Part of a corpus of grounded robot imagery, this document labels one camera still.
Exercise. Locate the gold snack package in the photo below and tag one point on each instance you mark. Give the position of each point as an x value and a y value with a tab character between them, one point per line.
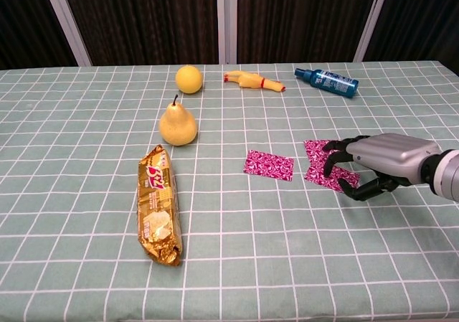
157	207

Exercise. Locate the white metal frame post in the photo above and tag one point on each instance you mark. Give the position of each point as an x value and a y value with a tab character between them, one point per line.
372	21
65	21
231	21

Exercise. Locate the yellow pear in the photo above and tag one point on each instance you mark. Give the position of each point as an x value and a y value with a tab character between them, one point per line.
178	126

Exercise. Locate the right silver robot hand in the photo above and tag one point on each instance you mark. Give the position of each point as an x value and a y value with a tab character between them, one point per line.
391	153

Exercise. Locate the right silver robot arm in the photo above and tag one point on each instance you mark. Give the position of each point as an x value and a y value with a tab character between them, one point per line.
446	175

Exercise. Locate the blue spray bottle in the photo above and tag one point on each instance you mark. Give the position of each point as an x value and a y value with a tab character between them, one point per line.
330	82

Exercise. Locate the yellow rubber chicken toy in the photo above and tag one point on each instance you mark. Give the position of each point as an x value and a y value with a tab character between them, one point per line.
251	80

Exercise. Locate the pink patterned packet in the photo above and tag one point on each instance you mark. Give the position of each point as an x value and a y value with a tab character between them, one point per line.
269	165
335	184
313	151

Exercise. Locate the yellow round fruit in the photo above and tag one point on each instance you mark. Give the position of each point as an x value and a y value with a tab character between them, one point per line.
189	79

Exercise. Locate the dark brown curtain panel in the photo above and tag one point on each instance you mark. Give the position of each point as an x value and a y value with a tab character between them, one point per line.
301	17
143	21
25	21
423	17

